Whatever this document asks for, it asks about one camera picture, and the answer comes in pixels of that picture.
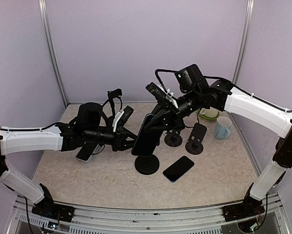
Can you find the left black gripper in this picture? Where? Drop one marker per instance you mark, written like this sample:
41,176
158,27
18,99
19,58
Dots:
120,141

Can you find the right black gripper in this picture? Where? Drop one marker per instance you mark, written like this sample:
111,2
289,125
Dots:
171,117

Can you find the teal phone black screen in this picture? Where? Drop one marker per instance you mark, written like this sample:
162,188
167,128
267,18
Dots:
145,136

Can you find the black pole phone stand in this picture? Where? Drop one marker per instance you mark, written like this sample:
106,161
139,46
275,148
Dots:
146,163
114,94

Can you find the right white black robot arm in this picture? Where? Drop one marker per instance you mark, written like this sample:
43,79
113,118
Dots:
225,96

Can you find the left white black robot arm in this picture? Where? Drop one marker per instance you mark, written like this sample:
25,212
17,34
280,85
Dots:
90,131

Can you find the black folding stand left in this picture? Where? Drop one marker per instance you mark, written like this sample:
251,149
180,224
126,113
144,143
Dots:
173,138

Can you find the black folding stand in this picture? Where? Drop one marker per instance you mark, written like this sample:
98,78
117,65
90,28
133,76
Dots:
173,138
194,143

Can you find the phone in white case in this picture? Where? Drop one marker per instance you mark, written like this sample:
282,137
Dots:
87,152

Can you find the black folding stand right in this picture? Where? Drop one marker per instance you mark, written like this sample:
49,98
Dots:
194,143

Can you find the blue phone black screen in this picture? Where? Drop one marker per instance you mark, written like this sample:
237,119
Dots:
178,169

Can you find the green saucer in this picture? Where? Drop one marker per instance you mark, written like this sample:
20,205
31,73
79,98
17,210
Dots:
207,118

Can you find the cream ceramic mug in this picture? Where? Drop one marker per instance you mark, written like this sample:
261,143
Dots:
211,112

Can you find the light blue mug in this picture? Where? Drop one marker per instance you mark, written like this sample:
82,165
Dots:
222,128

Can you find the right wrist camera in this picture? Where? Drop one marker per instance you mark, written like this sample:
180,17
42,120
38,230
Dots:
161,95

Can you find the front aluminium rail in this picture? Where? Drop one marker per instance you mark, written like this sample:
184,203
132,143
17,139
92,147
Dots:
195,220

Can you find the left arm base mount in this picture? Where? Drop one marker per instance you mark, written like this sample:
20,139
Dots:
53,210

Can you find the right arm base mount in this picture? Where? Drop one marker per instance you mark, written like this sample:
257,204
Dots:
241,211

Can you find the right aluminium frame post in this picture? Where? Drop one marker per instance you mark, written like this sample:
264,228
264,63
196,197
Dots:
244,40

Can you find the aluminium frame post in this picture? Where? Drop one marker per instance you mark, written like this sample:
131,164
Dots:
244,40
51,51

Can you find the left aluminium frame post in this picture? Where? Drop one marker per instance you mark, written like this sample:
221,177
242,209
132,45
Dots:
51,51

